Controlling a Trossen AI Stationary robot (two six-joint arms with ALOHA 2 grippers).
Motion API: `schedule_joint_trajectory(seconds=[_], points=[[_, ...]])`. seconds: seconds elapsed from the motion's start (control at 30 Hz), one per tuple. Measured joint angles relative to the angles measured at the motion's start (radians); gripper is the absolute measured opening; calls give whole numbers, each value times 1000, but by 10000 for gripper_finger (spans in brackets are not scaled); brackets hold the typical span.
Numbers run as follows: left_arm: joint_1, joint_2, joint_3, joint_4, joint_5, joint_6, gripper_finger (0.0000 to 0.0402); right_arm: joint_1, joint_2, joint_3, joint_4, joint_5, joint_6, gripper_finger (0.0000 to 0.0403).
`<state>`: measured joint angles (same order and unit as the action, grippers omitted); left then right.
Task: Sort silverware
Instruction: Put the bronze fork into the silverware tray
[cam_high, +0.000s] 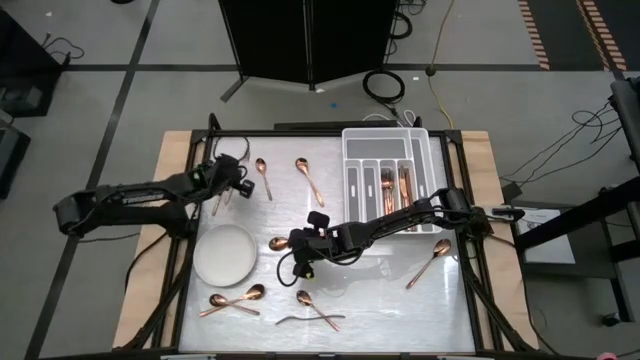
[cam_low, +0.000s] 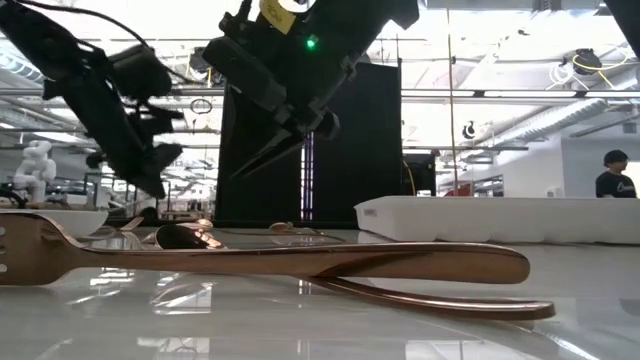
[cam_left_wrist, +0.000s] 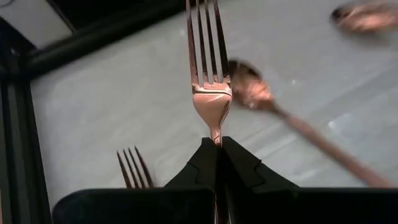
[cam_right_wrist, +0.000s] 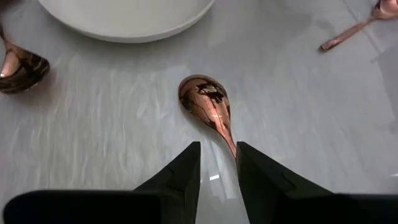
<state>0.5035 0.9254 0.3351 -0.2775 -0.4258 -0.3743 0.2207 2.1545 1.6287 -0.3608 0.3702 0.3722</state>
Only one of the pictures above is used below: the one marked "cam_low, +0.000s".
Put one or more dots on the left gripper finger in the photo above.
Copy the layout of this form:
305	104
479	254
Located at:
152	177

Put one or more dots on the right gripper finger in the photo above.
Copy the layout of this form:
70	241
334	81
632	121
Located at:
272	147
292	149

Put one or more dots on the copper fork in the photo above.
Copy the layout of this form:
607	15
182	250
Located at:
131	223
250	262

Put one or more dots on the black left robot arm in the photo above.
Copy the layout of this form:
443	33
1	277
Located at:
40	40

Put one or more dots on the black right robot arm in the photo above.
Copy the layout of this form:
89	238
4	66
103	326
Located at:
627	20

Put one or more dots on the black folding screen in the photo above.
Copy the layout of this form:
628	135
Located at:
360	150

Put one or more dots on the white robot figure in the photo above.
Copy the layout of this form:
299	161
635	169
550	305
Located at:
35	170

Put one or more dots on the white bowl at left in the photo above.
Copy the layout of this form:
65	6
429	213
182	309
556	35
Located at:
50	222

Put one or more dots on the black cabinet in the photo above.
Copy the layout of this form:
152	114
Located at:
420	175

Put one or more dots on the red object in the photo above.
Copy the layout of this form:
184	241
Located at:
457	190

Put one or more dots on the white cutlery organizer tray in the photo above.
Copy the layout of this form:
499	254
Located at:
500	220

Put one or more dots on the person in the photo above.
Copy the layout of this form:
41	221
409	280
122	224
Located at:
615	185

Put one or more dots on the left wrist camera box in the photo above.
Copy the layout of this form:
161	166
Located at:
140	72

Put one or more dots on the grey ceiling rail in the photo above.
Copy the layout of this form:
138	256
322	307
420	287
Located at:
525	93

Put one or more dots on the silver ventilation duct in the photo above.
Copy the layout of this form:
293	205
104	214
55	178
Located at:
550	122

